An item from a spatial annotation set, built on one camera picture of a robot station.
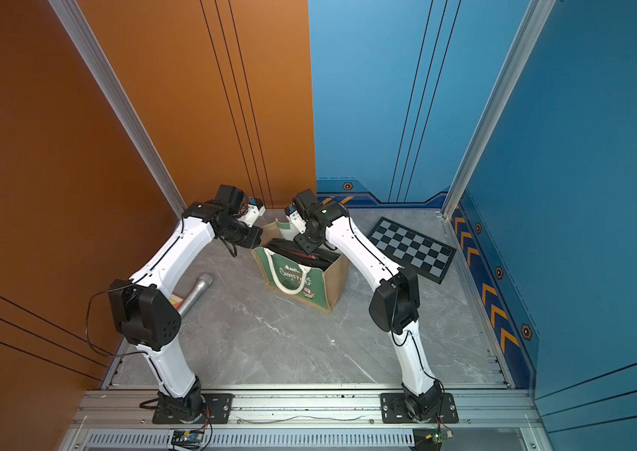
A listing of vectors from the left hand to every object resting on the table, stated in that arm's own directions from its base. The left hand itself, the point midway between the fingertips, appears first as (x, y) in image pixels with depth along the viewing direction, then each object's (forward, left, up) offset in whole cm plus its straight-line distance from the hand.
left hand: (260, 235), depth 88 cm
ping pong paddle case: (-3, -10, -4) cm, 11 cm away
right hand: (0, -16, -2) cm, 16 cm away
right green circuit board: (-50, -48, -19) cm, 72 cm away
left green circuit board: (-51, +14, -22) cm, 57 cm away
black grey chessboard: (+7, -52, -15) cm, 55 cm away
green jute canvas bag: (-16, -15, -4) cm, 22 cm away
